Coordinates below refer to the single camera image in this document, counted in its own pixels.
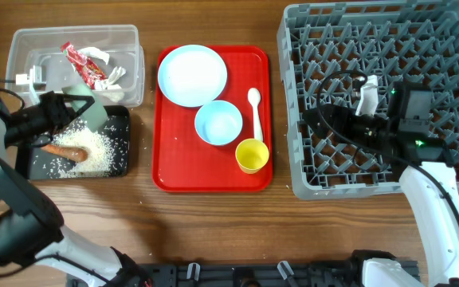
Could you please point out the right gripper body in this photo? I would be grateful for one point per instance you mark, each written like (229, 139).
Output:
(370, 127)

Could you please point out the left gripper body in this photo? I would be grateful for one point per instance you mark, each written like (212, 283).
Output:
(34, 119)

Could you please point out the red snack wrapper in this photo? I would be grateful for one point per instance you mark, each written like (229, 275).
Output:
(88, 70)

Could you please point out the green bowl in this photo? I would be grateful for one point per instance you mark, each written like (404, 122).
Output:
(95, 116)

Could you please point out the white tissue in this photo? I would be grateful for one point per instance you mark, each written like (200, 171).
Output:
(109, 84)

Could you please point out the orange carrot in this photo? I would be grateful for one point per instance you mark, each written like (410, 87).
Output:
(75, 154)

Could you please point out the yellow plastic cup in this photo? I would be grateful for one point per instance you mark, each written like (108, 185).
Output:
(251, 155)

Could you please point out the white bowl with rice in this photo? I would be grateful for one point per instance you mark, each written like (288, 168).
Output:
(218, 123)

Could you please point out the light blue plate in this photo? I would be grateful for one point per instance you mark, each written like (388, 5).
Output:
(192, 75)

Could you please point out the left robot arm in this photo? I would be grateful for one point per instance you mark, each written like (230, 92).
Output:
(32, 229)

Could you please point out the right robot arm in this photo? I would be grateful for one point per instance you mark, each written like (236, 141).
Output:
(423, 164)

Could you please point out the black waste tray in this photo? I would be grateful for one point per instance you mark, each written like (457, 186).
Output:
(120, 119)

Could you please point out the grey dishwasher rack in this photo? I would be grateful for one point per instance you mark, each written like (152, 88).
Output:
(320, 43)

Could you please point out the spilled white rice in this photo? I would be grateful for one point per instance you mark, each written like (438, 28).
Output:
(94, 147)

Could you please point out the white plastic spoon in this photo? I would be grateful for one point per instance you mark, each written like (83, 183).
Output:
(254, 98)

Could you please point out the red serving tray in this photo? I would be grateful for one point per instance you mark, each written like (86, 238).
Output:
(182, 162)

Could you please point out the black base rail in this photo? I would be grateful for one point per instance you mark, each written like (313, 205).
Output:
(267, 275)

